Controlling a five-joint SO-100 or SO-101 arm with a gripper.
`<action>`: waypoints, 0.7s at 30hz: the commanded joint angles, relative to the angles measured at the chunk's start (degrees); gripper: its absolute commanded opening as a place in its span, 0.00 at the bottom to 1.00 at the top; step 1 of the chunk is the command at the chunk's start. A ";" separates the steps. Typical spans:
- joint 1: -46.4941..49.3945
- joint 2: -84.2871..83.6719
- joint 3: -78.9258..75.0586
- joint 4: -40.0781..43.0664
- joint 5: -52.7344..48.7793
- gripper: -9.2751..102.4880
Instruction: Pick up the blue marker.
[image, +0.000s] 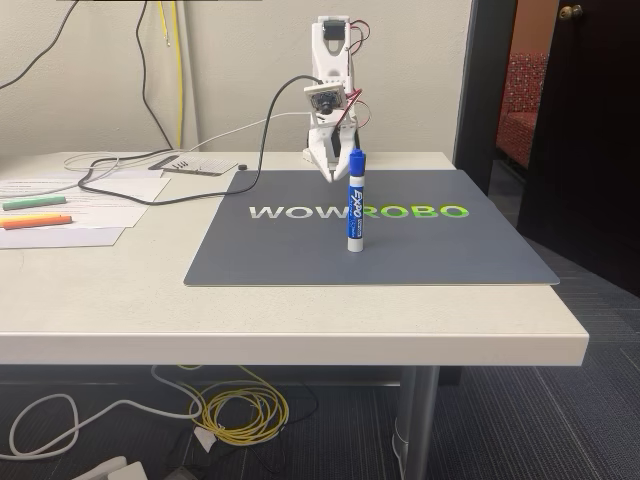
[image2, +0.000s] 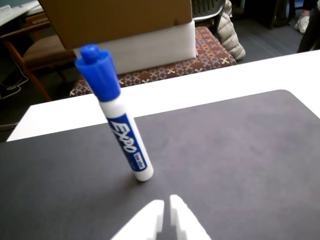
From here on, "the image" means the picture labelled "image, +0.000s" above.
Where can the white gripper camera box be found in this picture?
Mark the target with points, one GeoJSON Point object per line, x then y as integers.
{"type": "Point", "coordinates": [326, 98]}

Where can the red patterned chair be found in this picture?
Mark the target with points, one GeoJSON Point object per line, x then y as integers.
{"type": "Point", "coordinates": [520, 105]}

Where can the grey metal table leg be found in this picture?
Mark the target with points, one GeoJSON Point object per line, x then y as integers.
{"type": "Point", "coordinates": [415, 425]}

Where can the blue Expo marker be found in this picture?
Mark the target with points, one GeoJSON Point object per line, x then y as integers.
{"type": "Point", "coordinates": [355, 200]}

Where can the white power strip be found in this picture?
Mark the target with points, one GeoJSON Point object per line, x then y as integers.
{"type": "Point", "coordinates": [120, 470]}

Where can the yellow marker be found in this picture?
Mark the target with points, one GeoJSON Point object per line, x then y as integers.
{"type": "Point", "coordinates": [30, 217]}

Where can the dark door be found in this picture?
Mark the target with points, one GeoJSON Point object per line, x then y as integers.
{"type": "Point", "coordinates": [590, 125]}

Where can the dark door frame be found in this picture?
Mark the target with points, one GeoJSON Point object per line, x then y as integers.
{"type": "Point", "coordinates": [482, 85]}

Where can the green marker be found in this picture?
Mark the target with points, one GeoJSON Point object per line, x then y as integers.
{"type": "Point", "coordinates": [35, 202]}

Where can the grey WOWROBO mat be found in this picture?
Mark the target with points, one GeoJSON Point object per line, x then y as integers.
{"type": "Point", "coordinates": [370, 250]}

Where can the plain white paper sheet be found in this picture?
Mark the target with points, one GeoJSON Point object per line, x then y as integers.
{"type": "Point", "coordinates": [60, 239]}

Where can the large printed paper sheet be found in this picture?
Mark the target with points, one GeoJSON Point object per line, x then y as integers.
{"type": "Point", "coordinates": [110, 205]}

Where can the orange marker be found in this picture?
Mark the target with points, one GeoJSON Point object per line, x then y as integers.
{"type": "Point", "coordinates": [37, 222]}

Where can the brass door knob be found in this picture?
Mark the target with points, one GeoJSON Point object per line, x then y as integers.
{"type": "Point", "coordinates": [570, 11]}

